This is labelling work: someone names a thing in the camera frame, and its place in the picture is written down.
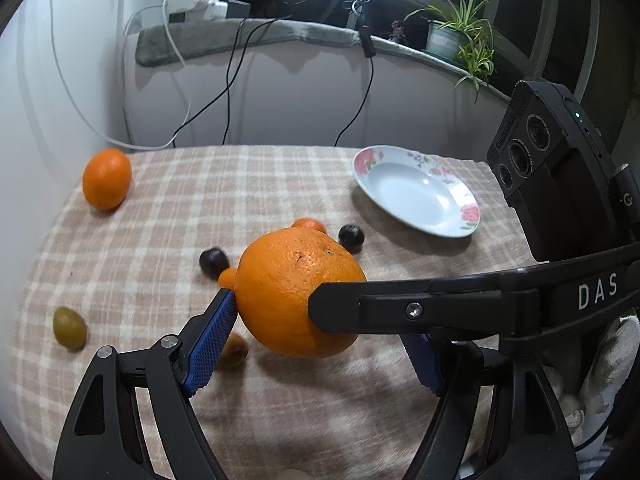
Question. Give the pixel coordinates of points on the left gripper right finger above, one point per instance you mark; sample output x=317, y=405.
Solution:
x=526, y=435

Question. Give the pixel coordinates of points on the floral white plate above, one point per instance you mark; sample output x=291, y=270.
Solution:
x=418, y=190

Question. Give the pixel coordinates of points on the dark plum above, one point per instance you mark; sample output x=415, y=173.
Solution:
x=351, y=237
x=213, y=261

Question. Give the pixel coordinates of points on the green kiwi left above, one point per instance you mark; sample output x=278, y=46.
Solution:
x=69, y=328

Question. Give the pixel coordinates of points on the potted spider plant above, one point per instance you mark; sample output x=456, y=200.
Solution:
x=459, y=33

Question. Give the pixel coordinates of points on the dark plum right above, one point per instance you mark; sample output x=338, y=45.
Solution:
x=351, y=237

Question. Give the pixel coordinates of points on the small tangerine back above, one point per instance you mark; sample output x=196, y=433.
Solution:
x=309, y=223

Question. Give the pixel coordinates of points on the medium orange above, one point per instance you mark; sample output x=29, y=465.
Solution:
x=106, y=179

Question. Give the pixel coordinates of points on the brown kiwi front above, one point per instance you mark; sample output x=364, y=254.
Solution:
x=234, y=353

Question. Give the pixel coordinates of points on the grey windowsill mat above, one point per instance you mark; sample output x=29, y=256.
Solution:
x=163, y=45

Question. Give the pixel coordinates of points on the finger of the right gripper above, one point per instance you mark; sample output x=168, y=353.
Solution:
x=466, y=307

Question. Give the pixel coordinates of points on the small tangerine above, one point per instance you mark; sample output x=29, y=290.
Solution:
x=309, y=223
x=227, y=278

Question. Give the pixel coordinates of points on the small tangerine front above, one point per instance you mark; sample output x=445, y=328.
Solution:
x=227, y=278

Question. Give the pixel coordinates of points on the dark plum left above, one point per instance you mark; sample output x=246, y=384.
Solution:
x=213, y=261

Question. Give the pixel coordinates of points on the black power adapter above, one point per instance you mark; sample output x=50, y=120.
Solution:
x=237, y=9

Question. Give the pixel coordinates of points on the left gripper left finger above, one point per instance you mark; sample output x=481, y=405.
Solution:
x=102, y=437

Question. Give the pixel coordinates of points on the white power strip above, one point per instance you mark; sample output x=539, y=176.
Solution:
x=197, y=10

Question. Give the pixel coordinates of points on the black camera box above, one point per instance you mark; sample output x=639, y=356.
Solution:
x=556, y=173

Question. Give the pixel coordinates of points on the large orange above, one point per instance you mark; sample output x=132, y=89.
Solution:
x=275, y=277

